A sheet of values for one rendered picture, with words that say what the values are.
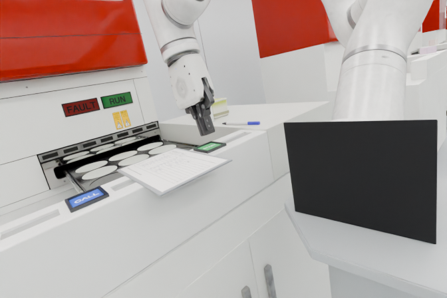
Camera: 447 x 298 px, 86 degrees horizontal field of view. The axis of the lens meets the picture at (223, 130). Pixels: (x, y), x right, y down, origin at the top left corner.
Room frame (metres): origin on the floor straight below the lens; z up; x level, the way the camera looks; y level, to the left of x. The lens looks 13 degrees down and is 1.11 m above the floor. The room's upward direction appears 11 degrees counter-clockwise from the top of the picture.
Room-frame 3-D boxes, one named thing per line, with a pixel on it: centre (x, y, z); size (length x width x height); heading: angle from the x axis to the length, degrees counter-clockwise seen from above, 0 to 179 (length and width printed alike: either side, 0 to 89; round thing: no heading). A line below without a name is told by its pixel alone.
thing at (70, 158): (0.93, 0.46, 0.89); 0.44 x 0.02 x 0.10; 129
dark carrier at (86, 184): (0.78, 0.31, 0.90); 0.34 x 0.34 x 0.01; 39
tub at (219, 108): (0.93, 0.01, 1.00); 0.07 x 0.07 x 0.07; 31
